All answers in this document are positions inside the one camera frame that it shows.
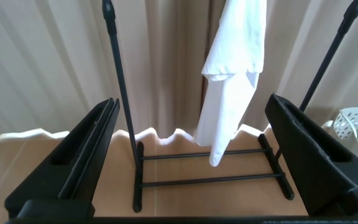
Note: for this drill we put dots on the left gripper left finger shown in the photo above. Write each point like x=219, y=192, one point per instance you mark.
x=42, y=186

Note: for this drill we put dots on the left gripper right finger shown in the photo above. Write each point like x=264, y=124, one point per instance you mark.
x=322, y=186

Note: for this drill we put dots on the white printed t-shirt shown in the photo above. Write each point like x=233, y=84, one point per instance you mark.
x=235, y=62

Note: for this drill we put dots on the black clothes rack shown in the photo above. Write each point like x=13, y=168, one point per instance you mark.
x=121, y=77

